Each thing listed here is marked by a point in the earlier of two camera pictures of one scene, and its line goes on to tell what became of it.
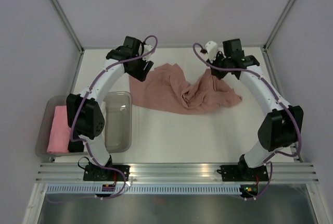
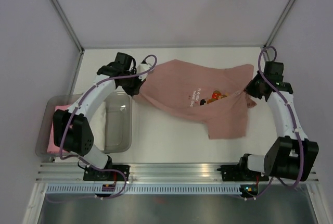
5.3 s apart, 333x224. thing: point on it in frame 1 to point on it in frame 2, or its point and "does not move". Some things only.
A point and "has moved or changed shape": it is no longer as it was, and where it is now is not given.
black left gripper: [141, 74] to [136, 90]
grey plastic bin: [117, 111] does not move
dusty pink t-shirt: [166, 89] has moved or changed shape
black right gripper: [217, 74] to [249, 88]
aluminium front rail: [304, 172] does not move
